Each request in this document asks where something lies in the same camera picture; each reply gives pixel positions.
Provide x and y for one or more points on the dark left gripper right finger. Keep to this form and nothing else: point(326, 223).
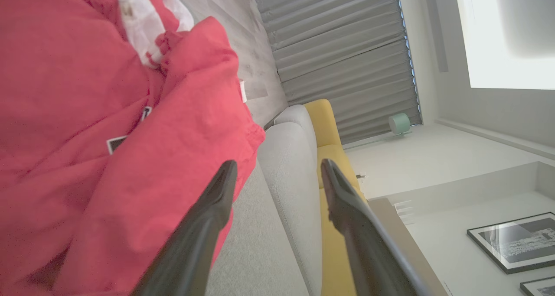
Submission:
point(360, 235)

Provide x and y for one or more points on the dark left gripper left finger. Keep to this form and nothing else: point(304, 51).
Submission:
point(204, 226)

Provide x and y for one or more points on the red basketball jersey number 23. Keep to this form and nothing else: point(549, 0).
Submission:
point(65, 70)

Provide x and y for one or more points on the yellow sofa backrest cushion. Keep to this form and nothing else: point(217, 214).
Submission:
point(334, 261)
point(336, 155)
point(323, 122)

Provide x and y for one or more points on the beige panel behind sofa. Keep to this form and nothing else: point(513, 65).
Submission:
point(403, 239)

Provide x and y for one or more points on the large grey sofa seat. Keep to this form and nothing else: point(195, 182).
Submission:
point(256, 244)

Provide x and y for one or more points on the grey sofa seat cushion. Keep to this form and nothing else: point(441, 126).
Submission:
point(299, 118)
point(290, 187)

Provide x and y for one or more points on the mint green floor lamp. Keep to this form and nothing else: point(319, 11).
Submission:
point(399, 124)

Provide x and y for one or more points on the grey pleated curtain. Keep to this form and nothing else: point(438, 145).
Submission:
point(338, 49)

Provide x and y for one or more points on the white slatted wall object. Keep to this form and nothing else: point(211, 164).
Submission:
point(403, 211)

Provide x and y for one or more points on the wall power socket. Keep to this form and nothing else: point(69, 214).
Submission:
point(360, 175)

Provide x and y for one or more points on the black framed wall picture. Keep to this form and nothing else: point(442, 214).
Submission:
point(542, 287)
point(516, 242)

